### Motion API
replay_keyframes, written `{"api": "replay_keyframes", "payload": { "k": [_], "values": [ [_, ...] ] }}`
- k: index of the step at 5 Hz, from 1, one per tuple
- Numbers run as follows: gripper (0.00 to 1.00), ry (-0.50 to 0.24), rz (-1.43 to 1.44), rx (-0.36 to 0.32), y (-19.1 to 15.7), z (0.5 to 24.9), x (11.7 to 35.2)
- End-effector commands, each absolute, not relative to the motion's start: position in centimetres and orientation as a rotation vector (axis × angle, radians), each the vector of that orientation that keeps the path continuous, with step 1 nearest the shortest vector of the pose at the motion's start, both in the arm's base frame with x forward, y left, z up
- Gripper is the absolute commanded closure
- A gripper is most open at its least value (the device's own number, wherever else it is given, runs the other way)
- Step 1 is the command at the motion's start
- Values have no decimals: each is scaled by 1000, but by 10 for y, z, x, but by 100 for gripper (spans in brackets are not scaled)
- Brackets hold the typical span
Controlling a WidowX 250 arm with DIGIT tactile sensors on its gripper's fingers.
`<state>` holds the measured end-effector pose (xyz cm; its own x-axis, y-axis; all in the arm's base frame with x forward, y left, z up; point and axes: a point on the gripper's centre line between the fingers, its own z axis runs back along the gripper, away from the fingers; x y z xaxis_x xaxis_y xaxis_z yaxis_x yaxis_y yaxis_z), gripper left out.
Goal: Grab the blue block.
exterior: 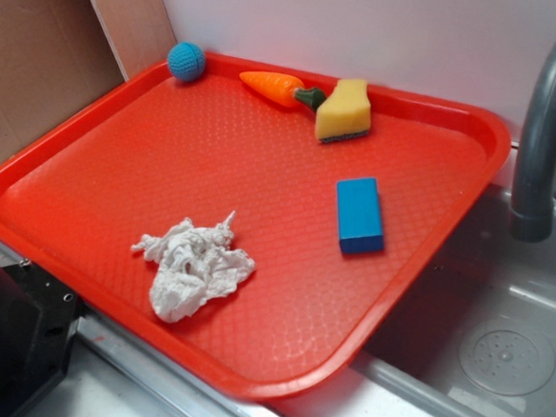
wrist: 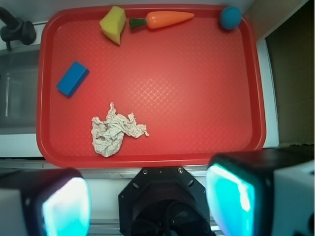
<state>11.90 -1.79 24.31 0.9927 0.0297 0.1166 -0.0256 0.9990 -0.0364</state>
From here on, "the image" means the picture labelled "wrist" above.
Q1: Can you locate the blue rectangular block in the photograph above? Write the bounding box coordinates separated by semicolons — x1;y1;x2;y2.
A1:
57;61;90;97

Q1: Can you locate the grey sink faucet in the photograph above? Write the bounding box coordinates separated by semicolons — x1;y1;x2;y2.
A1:
0;7;36;52

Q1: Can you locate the blue crocheted ball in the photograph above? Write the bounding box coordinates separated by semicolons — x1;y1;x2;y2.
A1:
220;6;242;30

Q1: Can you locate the orange toy carrot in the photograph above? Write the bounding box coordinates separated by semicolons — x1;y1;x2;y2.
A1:
129;11;194;29

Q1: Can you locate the yellow sponge wedge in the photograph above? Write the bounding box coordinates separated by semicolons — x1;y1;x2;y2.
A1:
99;6;126;45

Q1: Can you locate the grey sink basin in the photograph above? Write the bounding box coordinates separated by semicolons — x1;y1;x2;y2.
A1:
0;45;40;135

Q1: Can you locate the red plastic tray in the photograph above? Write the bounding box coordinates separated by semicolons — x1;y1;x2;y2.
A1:
36;5;266;168

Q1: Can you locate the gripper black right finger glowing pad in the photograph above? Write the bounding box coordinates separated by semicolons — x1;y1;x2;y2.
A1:
205;148;315;236

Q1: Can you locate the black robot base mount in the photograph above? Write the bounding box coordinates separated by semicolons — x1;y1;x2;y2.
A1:
118;167;215;236

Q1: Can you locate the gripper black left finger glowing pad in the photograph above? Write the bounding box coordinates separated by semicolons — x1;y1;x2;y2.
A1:
0;168;92;236

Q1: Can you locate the crumpled white paper towel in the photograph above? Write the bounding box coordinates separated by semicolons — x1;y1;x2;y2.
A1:
91;102;150;158

